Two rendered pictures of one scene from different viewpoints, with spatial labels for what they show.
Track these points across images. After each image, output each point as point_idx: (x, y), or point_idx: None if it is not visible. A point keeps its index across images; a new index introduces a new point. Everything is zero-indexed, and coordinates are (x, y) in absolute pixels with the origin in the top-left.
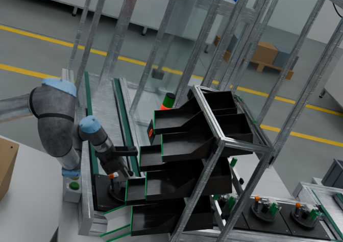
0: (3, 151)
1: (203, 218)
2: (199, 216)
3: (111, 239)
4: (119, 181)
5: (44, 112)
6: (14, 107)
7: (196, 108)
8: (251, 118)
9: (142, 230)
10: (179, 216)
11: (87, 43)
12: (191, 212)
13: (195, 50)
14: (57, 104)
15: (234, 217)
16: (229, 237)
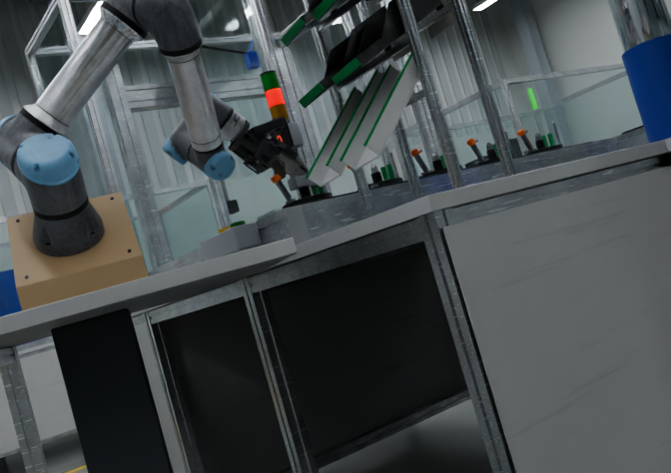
0: (103, 207)
1: None
2: None
3: (343, 152)
4: (292, 172)
5: None
6: (90, 45)
7: None
8: None
9: (367, 48)
10: (393, 2)
11: (109, 177)
12: None
13: None
14: None
15: None
16: (483, 170)
